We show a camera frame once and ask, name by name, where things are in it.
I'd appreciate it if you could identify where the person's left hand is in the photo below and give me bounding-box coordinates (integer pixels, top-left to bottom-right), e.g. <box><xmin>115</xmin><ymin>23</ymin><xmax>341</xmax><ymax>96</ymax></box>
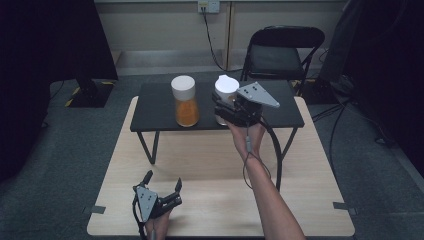
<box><xmin>144</xmin><ymin>209</ymin><xmax>173</xmax><ymax>240</ymax></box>

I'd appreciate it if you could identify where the white wall socket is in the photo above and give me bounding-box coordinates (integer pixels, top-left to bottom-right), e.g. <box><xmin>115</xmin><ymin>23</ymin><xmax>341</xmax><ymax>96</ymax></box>
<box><xmin>197</xmin><ymin>0</ymin><xmax>221</xmax><ymax>15</ymax></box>

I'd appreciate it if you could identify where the black wall socket cable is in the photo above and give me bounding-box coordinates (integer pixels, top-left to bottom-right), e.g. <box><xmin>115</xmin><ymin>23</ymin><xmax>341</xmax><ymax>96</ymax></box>
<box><xmin>201</xmin><ymin>6</ymin><xmax>243</xmax><ymax>73</ymax></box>

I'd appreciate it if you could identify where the black floor cable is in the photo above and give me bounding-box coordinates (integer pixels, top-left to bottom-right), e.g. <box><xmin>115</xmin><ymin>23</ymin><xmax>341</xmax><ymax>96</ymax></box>
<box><xmin>311</xmin><ymin>99</ymin><xmax>352</xmax><ymax>169</ymax></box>

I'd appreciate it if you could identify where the black stand base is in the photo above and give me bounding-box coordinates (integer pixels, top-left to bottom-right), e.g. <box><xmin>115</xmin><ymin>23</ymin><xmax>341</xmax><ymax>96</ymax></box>
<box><xmin>64</xmin><ymin>78</ymin><xmax>117</xmax><ymax>109</ymax></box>
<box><xmin>299</xmin><ymin>78</ymin><xmax>339</xmax><ymax>106</ymax></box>

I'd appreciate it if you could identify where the dark curtain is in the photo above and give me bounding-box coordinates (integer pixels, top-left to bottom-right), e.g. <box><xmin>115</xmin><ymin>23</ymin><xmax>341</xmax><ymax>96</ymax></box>
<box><xmin>0</xmin><ymin>0</ymin><xmax>119</xmax><ymax>184</ymax></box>
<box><xmin>319</xmin><ymin>0</ymin><xmax>424</xmax><ymax>178</ymax></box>

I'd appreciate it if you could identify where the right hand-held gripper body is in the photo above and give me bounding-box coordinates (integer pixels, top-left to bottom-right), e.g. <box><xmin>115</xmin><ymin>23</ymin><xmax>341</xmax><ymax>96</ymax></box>
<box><xmin>218</xmin><ymin>81</ymin><xmax>281</xmax><ymax>128</ymax></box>

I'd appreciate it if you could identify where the left hand-held gripper cable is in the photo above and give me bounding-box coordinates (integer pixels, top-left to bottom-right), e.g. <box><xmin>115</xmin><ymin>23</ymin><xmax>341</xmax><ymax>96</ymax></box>
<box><xmin>131</xmin><ymin>195</ymin><xmax>148</xmax><ymax>240</ymax></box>

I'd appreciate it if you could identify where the black folding chair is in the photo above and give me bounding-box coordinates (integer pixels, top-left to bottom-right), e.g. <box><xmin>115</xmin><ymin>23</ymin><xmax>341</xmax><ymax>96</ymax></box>
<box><xmin>239</xmin><ymin>25</ymin><xmax>326</xmax><ymax>97</ymax></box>

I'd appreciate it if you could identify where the thin grey cable with plug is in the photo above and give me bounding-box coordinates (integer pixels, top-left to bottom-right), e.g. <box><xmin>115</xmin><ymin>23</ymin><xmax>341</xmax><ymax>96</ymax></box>
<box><xmin>242</xmin><ymin>134</ymin><xmax>272</xmax><ymax>190</ymax></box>

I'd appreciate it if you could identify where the grey tape strip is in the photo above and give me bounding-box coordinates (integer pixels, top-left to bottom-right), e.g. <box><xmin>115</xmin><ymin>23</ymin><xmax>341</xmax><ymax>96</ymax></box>
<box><xmin>332</xmin><ymin>201</ymin><xmax>359</xmax><ymax>216</ymax></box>
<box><xmin>82</xmin><ymin>205</ymin><xmax>107</xmax><ymax>215</ymax></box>

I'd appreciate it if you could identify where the black shelf with metal legs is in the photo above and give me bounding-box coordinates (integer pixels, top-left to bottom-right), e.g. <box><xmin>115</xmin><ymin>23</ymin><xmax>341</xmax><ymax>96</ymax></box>
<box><xmin>129</xmin><ymin>79</ymin><xmax>306</xmax><ymax>166</ymax></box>

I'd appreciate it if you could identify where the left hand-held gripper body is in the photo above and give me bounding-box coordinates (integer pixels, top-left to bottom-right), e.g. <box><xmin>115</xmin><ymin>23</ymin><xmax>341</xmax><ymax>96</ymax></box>
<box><xmin>132</xmin><ymin>185</ymin><xmax>184</xmax><ymax>223</ymax></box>

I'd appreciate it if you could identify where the orange jar with white lid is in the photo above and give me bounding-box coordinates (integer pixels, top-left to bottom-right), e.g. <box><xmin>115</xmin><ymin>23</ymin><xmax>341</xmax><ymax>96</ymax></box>
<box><xmin>170</xmin><ymin>74</ymin><xmax>201</xmax><ymax>128</ymax></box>

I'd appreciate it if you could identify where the person's right hand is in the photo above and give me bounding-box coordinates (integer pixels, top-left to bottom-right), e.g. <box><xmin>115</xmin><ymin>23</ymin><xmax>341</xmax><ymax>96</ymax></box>
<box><xmin>227</xmin><ymin>121</ymin><xmax>267</xmax><ymax>159</ymax></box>

